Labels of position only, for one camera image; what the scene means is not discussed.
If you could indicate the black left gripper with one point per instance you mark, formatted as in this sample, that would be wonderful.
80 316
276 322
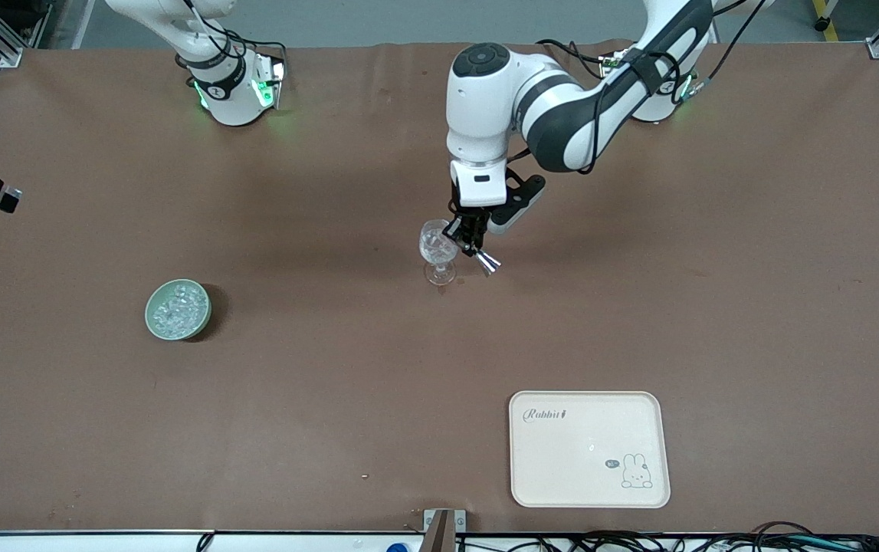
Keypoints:
469 225

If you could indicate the silver metal jigger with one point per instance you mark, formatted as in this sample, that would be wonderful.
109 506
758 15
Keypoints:
489 263

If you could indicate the clear ice cubes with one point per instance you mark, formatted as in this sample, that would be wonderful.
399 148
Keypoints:
178 309

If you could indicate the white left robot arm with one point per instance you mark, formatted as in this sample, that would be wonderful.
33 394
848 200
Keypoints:
562 115

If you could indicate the metal arm base connector plate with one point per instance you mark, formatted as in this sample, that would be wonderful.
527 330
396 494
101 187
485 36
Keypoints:
611 65
274 77

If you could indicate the clear stemmed wine glass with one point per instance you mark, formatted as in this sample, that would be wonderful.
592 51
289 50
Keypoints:
433 253

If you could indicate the green ceramic bowl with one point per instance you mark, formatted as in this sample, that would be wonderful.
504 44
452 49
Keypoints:
152 322

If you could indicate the brown table cover mat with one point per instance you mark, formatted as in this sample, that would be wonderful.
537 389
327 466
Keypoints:
332 383

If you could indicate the cream rabbit print tray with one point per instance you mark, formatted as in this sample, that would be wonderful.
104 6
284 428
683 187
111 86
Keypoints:
562 460

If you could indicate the blue bottle cap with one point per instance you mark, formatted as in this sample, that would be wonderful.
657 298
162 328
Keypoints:
398 547

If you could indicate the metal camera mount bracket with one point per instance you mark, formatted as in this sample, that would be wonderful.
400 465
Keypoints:
443 529

